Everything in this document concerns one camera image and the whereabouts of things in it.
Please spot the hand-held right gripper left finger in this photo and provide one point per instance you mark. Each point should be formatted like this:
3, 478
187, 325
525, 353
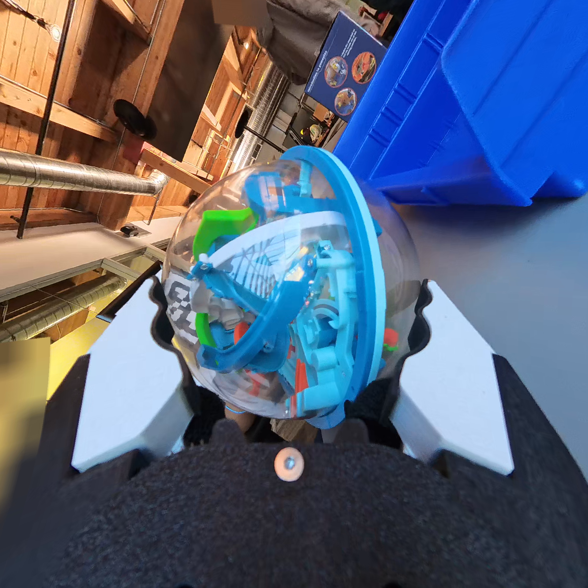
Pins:
124, 390

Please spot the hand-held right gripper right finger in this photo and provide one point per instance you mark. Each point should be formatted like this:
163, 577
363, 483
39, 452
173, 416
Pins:
454, 390

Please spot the clear plastic maze ball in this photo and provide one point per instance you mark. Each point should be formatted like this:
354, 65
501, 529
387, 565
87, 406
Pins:
285, 285

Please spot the person's left forearm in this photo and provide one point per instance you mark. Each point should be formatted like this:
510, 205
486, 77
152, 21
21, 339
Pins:
246, 421

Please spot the puzzle ball packaging box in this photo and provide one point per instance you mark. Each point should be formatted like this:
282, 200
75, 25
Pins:
344, 64

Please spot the black framed marker sign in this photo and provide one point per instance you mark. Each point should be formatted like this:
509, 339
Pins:
121, 303

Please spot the blue wristband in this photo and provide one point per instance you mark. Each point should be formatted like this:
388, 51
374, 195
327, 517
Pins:
234, 410

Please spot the black round ceiling fixture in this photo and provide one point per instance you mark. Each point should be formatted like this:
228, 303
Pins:
134, 119

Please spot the blue plastic bin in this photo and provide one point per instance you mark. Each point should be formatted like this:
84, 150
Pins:
482, 92

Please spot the silver spiral air duct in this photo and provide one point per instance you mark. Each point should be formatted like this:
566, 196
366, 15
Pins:
262, 110
69, 172

